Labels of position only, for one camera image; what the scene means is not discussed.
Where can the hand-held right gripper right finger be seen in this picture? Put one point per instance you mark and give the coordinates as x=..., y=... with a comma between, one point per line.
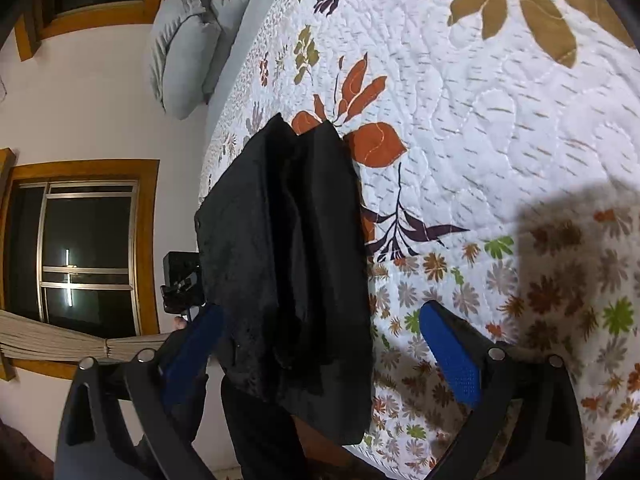
x=452, y=360

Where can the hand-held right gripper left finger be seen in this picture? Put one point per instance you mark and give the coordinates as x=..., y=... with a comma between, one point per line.
x=195, y=345

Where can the black pants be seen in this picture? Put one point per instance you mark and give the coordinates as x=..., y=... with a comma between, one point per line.
x=290, y=260

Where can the person's dark clothing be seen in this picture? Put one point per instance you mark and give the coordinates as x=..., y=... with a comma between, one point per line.
x=260, y=435

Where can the beige pleated curtain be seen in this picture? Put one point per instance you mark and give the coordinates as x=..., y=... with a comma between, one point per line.
x=60, y=340

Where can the large grey pillow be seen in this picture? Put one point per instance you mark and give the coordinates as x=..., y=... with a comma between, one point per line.
x=182, y=55

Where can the grey bed sheet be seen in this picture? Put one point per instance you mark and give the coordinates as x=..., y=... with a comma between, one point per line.
x=245, y=60

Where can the white leaf-print quilt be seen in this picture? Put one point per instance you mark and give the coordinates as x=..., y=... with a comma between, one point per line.
x=475, y=135

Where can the small grey pillow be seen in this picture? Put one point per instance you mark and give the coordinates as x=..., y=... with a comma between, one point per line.
x=227, y=30

